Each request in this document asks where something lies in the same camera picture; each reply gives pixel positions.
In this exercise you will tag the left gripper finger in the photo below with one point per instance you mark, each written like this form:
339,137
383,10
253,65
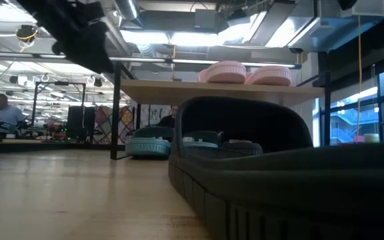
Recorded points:
100,46
75,46

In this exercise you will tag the pink slide sandal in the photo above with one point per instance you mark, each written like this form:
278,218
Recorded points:
225,73
270,76

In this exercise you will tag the green slide sandal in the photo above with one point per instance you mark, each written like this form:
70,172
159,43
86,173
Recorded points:
148,146
202,136

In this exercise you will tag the black ceiling lamp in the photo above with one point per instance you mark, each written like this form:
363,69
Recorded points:
27,33

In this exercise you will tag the colourful patterned quilt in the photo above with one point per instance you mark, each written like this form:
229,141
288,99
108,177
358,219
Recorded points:
102,123

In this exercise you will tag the person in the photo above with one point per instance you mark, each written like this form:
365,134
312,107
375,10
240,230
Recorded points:
169,120
8,115

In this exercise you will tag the yellow-green cylinder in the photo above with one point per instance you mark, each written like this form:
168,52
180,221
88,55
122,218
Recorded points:
372,138

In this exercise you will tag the black background frame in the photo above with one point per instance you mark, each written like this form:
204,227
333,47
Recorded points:
60,83

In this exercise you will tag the silver round ceiling duct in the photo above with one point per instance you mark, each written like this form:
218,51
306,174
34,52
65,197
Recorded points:
127,8

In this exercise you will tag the long ceiling light rail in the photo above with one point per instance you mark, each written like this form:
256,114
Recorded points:
145,60

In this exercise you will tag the black metal table frame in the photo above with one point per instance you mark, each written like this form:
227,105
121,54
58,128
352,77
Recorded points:
45,146

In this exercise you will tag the wooden shelf with black frame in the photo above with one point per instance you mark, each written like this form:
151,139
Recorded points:
212,93

